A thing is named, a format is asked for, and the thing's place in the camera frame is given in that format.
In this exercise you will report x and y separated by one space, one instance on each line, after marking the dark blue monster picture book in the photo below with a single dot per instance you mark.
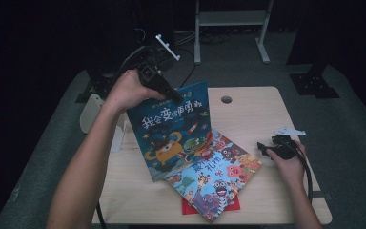
171 127

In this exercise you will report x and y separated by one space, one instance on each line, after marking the white expandable book rack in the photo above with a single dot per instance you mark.
90 111

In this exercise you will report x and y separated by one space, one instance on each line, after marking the person's left hand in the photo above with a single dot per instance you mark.
127 92

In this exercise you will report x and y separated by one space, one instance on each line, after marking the white metal stand frame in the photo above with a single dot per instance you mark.
232 18

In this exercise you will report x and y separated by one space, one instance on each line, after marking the red picture book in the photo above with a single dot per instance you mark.
187 208

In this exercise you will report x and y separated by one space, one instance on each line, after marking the person's right hand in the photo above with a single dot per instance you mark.
292 171

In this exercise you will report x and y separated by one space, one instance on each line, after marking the black stand base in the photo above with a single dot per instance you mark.
97 84
314 86

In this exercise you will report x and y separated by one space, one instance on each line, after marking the black table edge clip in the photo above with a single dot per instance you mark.
321 194

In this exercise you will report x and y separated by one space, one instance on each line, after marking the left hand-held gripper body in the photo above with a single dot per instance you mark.
151 76

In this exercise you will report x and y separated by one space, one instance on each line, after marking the light blue animals picture book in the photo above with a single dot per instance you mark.
222 178

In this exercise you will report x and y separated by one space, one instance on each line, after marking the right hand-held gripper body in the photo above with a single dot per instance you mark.
284 148

